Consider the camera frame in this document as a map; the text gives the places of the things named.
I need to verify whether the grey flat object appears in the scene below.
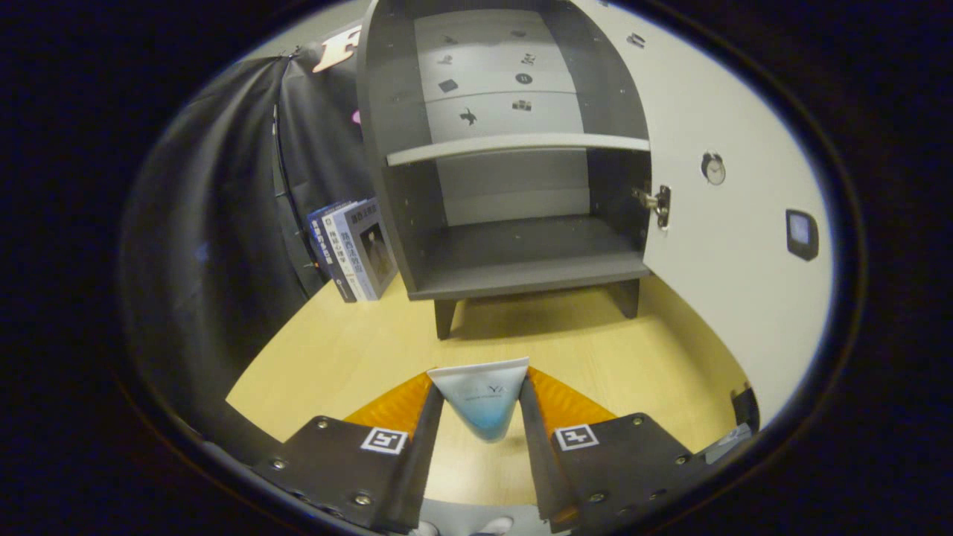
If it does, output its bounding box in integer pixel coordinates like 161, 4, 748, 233
704, 423, 753, 466

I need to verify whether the metal door hinge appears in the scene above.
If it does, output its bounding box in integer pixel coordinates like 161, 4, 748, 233
631, 185, 672, 230

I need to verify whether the blue grey cover book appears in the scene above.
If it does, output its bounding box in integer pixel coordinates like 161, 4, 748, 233
346, 197, 401, 300

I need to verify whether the white cabinet door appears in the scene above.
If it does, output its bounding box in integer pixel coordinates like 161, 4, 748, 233
570, 0, 835, 429

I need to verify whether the white blue squeeze tube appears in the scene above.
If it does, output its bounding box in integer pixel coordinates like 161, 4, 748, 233
427, 357, 531, 444

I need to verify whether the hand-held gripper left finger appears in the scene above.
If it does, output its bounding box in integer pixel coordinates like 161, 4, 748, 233
249, 372, 445, 535

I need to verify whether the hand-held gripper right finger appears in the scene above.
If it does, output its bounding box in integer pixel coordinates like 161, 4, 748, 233
519, 366, 708, 533

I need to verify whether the white spine book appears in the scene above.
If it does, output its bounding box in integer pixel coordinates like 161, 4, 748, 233
328, 201, 377, 302

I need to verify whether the thin black pole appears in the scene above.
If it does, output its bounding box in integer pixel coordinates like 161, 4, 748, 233
272, 104, 325, 299

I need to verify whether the black backdrop cloth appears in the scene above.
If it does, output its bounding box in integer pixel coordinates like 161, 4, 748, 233
119, 26, 380, 440

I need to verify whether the grey cabinet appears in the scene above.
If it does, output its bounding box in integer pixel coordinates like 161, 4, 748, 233
356, 0, 656, 341

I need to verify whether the dark blue spine book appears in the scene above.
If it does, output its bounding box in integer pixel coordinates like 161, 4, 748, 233
307, 201, 358, 304

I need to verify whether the small black object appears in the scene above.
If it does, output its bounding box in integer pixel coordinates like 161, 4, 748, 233
732, 383, 762, 433

